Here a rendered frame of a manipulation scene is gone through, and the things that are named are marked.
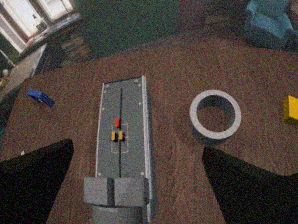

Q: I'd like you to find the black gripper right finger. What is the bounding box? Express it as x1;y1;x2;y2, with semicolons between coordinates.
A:
202;147;298;224

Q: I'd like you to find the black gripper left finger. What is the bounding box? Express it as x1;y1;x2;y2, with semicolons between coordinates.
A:
0;139;74;224

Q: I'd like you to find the small yellow block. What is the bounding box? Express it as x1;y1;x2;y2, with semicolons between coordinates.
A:
283;96;298;127

